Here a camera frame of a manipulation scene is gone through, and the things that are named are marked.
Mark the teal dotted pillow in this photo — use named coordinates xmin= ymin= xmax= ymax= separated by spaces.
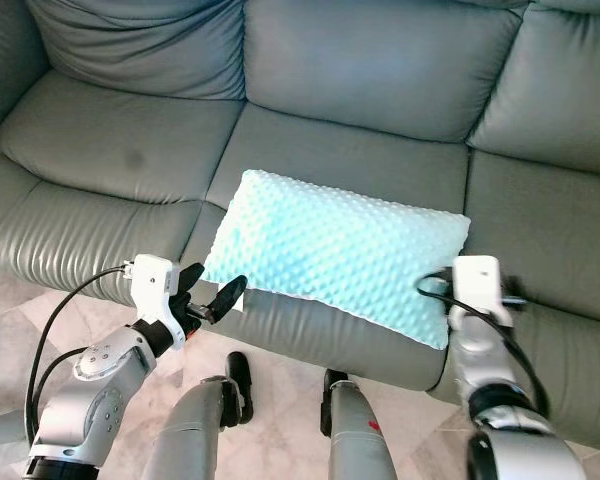
xmin=202 ymin=169 xmax=472 ymax=351

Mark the grey-green leather sofa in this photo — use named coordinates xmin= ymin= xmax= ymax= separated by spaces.
xmin=0 ymin=0 xmax=600 ymax=456

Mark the silver left robot leg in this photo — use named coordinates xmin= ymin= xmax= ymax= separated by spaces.
xmin=140 ymin=352 xmax=253 ymax=480

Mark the silver robot leg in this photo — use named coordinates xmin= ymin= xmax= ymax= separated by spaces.
xmin=140 ymin=352 xmax=253 ymax=480
xmin=320 ymin=368 xmax=401 ymax=480

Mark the silver right robot leg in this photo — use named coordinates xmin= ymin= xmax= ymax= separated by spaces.
xmin=320 ymin=368 xmax=401 ymax=480

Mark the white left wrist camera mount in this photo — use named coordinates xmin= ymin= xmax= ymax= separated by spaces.
xmin=130 ymin=253 xmax=183 ymax=341

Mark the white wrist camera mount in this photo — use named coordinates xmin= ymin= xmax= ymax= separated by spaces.
xmin=450 ymin=255 xmax=516 ymax=331
xmin=130 ymin=253 xmax=183 ymax=341

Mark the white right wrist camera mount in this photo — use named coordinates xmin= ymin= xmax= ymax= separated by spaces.
xmin=450 ymin=255 xmax=516 ymax=331

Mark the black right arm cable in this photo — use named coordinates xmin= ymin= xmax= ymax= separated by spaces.
xmin=415 ymin=270 xmax=551 ymax=421

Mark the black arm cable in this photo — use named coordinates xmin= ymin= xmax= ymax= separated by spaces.
xmin=415 ymin=270 xmax=551 ymax=421
xmin=35 ymin=345 xmax=91 ymax=421

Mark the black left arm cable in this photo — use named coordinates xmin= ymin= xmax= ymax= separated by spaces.
xmin=35 ymin=345 xmax=91 ymax=421

